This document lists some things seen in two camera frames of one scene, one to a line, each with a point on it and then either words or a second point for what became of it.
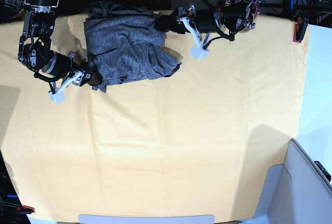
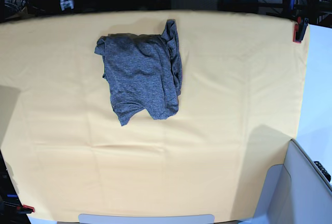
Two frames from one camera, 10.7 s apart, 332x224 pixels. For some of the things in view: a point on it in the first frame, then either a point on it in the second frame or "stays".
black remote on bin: x=324 y=170 stays
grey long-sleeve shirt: x=124 y=44 to x=143 y=72
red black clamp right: x=300 y=29 stays
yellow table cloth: x=197 y=141 stays
